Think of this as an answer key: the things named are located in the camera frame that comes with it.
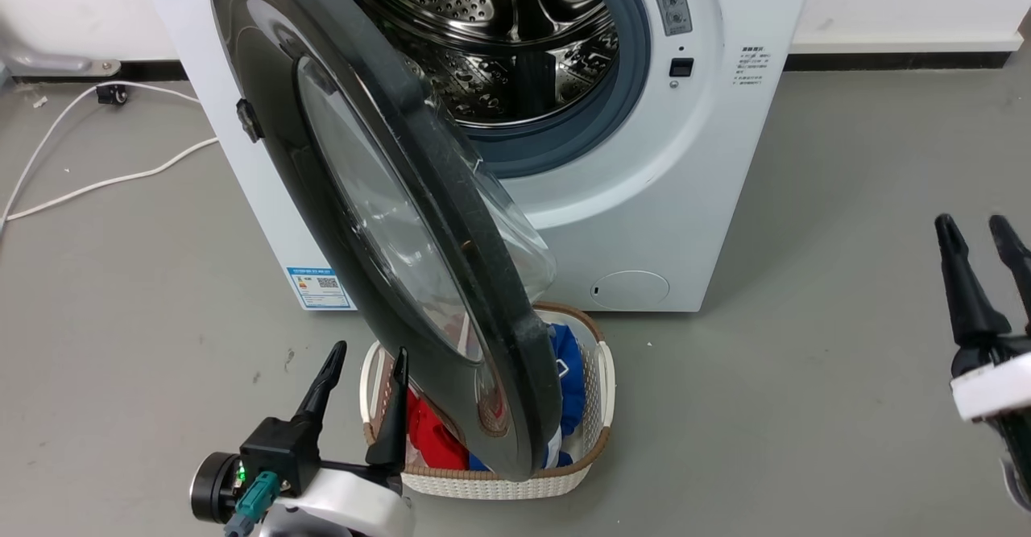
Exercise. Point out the dark grey round washer door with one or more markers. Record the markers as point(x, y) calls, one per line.
point(266, 78)

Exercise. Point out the white front-load washing machine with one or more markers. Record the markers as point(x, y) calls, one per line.
point(644, 223)

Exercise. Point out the black baseboard strip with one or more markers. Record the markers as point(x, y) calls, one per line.
point(894, 60)

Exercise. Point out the small printed text label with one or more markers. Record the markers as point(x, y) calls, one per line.
point(751, 66)

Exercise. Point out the black door lock slot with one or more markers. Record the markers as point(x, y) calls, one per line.
point(681, 68)

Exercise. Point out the red garment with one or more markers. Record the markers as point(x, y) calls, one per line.
point(431, 440)

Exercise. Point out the blue white energy label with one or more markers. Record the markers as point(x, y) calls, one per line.
point(320, 288)

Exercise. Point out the grey-blue rubber door gasket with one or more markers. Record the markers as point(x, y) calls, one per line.
point(632, 78)

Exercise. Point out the white woven laundry basket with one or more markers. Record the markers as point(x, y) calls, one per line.
point(483, 487)

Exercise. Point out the round white filter cover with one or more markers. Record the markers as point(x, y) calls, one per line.
point(630, 289)

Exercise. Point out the perforated steel washer drum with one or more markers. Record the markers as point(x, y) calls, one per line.
point(515, 46)

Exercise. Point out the grey metal floor bracket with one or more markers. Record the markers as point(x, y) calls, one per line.
point(56, 62)

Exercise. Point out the small black floor plug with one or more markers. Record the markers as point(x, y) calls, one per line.
point(112, 94)

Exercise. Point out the blue garment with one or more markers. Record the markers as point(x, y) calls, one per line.
point(568, 376)

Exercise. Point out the black cylindrical wrist camera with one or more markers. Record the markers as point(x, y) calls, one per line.
point(211, 487)

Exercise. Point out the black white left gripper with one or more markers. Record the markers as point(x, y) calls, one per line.
point(282, 448)

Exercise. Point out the black door latch hook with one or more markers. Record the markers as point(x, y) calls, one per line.
point(249, 120)

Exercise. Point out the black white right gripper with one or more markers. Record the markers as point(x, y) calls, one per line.
point(995, 388)

